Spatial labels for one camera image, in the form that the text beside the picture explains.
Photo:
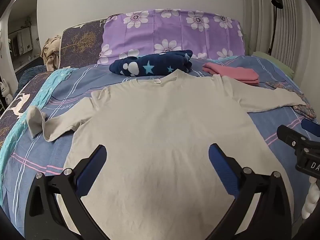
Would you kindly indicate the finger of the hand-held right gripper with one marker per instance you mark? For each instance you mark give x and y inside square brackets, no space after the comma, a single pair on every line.
[287,136]
[311,128]

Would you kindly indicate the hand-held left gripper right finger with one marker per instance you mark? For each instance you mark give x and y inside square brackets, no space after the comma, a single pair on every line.
[222,167]

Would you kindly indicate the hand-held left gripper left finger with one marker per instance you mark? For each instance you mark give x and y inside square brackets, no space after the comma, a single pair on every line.
[93,166]

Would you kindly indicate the cream long sleeve shirt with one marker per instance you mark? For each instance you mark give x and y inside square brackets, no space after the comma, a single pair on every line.
[160,135]

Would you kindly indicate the person's right hand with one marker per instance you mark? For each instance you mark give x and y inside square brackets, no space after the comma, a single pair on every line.
[310,200]

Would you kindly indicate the small floral print cloth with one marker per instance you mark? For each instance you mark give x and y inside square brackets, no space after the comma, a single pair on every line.
[306,107]

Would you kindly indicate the blue striped bed sheet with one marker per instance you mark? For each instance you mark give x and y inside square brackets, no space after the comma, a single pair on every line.
[50,160]

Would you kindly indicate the green pillow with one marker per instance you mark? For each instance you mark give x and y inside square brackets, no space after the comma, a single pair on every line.
[273,61]

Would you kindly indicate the pink folded cloth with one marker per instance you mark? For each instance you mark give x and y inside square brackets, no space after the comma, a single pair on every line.
[232,73]

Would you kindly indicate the teal blanket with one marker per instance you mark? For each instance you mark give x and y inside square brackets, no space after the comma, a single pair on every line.
[37,100]

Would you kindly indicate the white curtain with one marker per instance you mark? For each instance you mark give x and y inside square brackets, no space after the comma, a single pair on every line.
[290,22]

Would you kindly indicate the navy star print cloth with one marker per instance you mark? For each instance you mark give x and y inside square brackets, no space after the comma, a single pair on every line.
[150,65]

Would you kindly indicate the black lamp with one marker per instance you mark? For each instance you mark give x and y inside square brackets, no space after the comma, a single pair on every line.
[275,17]

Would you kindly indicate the white cat figurine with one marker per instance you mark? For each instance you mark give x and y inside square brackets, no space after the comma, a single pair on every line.
[5,90]

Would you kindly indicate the beige knit garment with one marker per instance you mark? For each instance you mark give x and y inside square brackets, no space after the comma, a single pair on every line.
[51,53]

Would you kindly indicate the dark purple tree print quilt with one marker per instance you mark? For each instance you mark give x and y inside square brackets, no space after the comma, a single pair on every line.
[80,45]

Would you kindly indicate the purple flowered pillow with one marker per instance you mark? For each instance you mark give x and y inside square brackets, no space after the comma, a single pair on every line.
[172,35]

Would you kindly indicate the arched mirror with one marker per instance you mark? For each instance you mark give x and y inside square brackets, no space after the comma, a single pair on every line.
[20,30]

